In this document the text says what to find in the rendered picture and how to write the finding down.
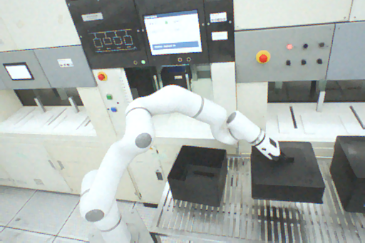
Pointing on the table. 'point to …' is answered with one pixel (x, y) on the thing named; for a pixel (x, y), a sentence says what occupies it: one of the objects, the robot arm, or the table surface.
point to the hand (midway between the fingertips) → (282, 157)
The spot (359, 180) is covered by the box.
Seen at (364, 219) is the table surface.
